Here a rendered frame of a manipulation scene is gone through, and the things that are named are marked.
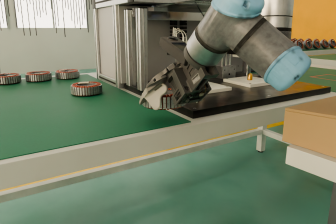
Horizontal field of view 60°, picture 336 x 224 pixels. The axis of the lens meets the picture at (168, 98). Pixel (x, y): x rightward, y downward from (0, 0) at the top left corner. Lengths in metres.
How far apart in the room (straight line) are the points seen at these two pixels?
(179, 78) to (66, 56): 6.85
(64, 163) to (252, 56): 0.41
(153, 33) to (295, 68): 0.81
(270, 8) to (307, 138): 0.27
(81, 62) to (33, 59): 1.08
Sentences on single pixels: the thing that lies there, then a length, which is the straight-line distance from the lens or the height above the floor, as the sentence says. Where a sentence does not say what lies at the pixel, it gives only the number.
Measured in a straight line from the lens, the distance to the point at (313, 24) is 4.91.
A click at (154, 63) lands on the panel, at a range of 1.23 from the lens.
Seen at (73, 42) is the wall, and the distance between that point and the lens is 7.43.
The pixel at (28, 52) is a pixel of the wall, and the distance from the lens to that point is 7.28.
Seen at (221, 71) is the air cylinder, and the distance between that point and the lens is 1.28.
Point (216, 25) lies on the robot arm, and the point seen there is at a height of 0.99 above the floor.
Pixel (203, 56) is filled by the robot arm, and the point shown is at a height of 0.93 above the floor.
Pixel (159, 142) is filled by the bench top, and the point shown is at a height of 0.72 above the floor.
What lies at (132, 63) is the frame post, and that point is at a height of 0.85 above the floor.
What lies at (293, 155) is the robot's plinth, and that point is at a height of 0.73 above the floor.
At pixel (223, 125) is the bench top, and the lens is 0.80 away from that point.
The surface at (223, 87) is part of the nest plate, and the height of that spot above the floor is 0.78.
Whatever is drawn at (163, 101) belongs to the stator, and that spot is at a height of 0.82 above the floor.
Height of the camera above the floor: 0.98
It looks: 13 degrees down
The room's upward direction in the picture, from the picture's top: straight up
